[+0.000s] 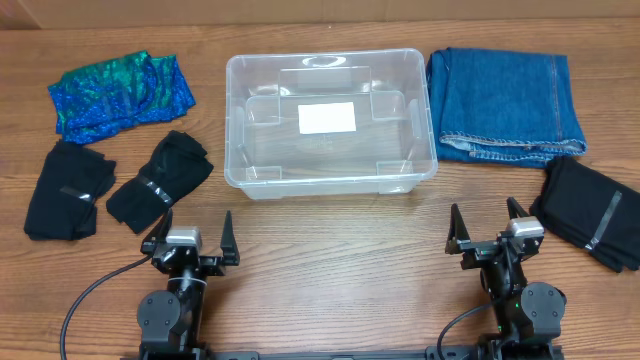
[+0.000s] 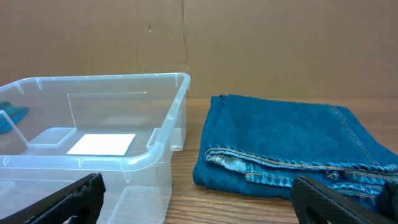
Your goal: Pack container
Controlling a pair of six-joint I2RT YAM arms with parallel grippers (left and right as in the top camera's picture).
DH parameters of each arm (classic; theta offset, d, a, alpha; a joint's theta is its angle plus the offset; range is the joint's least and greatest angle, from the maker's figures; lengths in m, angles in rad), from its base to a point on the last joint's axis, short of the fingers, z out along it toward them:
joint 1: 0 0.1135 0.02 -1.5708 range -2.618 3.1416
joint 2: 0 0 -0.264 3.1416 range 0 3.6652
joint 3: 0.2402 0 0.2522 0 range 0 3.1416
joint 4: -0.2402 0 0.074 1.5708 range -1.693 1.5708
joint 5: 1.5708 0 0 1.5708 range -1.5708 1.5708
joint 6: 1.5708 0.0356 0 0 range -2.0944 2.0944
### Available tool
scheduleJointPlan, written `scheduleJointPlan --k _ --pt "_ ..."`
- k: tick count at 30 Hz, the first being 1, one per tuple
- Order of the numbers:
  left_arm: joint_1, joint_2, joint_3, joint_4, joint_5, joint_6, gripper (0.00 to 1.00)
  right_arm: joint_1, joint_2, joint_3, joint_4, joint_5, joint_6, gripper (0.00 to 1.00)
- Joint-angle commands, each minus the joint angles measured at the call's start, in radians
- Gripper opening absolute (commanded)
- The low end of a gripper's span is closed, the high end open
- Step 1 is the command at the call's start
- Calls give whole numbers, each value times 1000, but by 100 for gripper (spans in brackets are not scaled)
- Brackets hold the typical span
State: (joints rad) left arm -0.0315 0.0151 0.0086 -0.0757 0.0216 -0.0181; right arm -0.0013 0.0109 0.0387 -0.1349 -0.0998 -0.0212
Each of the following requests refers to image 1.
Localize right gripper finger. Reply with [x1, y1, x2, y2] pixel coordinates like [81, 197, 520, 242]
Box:
[447, 203, 470, 245]
[506, 197, 529, 219]

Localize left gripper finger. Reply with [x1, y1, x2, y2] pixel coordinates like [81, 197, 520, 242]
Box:
[149, 209, 173, 243]
[220, 211, 238, 258]

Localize black cloth with tape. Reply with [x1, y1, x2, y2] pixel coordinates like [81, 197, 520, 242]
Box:
[106, 130, 214, 234]

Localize blue denim jeans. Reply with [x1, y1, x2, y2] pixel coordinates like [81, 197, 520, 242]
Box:
[427, 48, 588, 168]

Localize blue green sequin cloth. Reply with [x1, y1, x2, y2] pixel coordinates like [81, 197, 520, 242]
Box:
[48, 51, 196, 145]

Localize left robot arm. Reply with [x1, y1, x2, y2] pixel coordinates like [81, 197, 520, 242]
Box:
[137, 211, 240, 359]

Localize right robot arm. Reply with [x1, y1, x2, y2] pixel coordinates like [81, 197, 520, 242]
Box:
[436, 197, 567, 359]

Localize clear plastic storage bin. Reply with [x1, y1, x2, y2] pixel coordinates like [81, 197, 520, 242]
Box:
[224, 48, 438, 200]

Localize white label in bin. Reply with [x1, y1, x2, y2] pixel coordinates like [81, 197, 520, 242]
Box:
[298, 102, 356, 135]

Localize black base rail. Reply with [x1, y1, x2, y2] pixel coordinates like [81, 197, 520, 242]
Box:
[207, 345, 482, 360]

